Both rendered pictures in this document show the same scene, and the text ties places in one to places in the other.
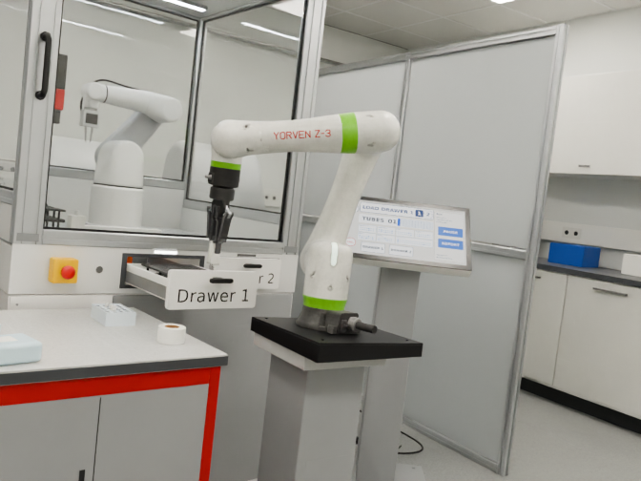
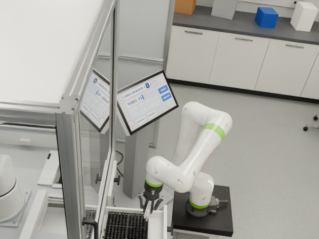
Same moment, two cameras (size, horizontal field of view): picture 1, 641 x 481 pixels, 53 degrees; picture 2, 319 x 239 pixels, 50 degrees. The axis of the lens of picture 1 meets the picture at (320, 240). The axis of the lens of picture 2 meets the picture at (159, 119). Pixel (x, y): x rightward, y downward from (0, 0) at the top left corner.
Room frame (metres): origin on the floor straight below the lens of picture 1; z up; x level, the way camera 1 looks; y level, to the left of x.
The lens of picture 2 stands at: (1.28, 1.24, 2.48)
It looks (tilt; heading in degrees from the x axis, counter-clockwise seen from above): 38 degrees down; 306
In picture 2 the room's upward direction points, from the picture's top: 7 degrees clockwise
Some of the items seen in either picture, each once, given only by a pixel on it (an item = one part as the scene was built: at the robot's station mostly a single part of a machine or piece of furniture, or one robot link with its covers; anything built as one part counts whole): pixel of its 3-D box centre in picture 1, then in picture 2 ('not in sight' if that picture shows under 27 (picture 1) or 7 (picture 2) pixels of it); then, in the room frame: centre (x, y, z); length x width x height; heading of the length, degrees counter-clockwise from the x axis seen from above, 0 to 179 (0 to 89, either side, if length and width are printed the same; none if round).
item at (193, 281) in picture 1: (214, 289); (164, 232); (1.85, 0.29, 0.87); 0.29 x 0.02 x 0.11; 130
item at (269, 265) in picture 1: (246, 273); (112, 183); (2.30, 0.25, 0.87); 0.29 x 0.02 x 0.11; 130
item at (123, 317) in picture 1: (113, 314); not in sight; (1.79, 0.56, 0.78); 0.12 x 0.08 x 0.04; 38
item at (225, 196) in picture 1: (220, 201); (151, 193); (1.95, 0.31, 1.12); 0.08 x 0.07 x 0.09; 38
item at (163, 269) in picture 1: (181, 279); (126, 230); (2.00, 0.42, 0.87); 0.22 x 0.18 x 0.06; 40
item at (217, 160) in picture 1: (228, 144); (158, 170); (1.93, 0.31, 1.30); 0.13 x 0.11 x 0.14; 10
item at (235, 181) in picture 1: (222, 177); (154, 184); (1.94, 0.31, 1.20); 0.12 x 0.09 x 0.06; 128
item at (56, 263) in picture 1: (63, 270); not in sight; (1.87, 0.74, 0.88); 0.07 x 0.05 x 0.07; 130
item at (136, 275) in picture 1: (179, 280); (125, 230); (2.01, 0.43, 0.86); 0.40 x 0.26 x 0.06; 40
